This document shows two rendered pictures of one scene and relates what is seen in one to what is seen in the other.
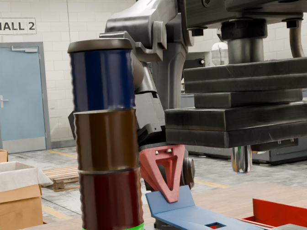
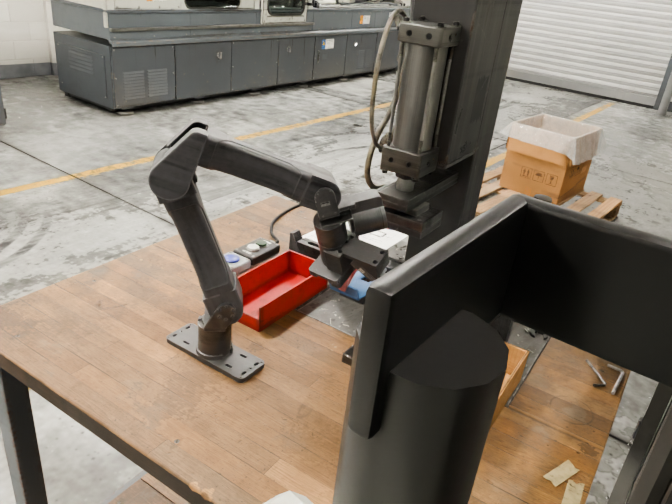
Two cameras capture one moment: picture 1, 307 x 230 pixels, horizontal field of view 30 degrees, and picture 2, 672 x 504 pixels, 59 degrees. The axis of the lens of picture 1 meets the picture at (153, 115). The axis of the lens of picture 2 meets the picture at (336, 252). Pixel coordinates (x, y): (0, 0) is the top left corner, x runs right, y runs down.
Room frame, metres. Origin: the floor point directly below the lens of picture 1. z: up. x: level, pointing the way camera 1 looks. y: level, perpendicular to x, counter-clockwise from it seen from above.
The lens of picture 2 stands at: (1.25, 0.89, 1.61)
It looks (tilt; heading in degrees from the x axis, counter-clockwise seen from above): 27 degrees down; 243
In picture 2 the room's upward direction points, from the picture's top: 6 degrees clockwise
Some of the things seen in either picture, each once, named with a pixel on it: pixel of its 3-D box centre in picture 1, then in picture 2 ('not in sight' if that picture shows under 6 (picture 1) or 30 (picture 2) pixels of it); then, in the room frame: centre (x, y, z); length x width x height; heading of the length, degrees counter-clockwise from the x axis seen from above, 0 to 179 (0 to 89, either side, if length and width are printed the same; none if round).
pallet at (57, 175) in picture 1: (85, 174); not in sight; (7.37, 0.93, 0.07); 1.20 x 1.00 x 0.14; 121
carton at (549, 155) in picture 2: not in sight; (550, 156); (-2.13, -2.36, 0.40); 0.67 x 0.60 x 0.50; 24
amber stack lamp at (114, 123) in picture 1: (106, 138); not in sight; (0.34, 0.03, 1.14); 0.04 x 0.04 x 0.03
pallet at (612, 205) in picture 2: not in sight; (528, 206); (-1.87, -2.19, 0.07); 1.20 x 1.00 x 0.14; 26
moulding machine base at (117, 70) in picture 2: not in sight; (273, 44); (-1.41, -6.85, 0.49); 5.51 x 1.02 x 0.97; 29
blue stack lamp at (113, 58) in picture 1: (102, 80); not in sight; (0.34, 0.03, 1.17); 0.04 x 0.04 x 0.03
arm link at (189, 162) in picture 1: (170, 175); (219, 306); (1.02, -0.02, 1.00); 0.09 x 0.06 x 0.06; 76
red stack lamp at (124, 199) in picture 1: (111, 196); not in sight; (0.34, 0.03, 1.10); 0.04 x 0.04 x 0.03
